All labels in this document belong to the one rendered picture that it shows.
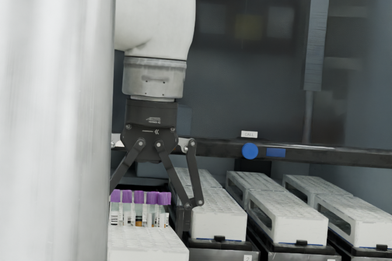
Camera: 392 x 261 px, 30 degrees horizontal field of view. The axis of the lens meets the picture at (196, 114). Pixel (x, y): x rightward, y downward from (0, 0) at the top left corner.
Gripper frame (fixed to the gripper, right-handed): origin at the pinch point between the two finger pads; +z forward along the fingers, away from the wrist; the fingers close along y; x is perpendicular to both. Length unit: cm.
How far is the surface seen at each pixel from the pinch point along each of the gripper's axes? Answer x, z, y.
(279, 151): 26.9, -11.2, 25.7
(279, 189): 58, 1, 34
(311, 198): 56, 2, 41
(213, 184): 58, 1, 18
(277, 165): 105, 1, 44
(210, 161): 105, 1, 24
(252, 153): 25.9, -10.7, 20.4
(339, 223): 42, 4, 43
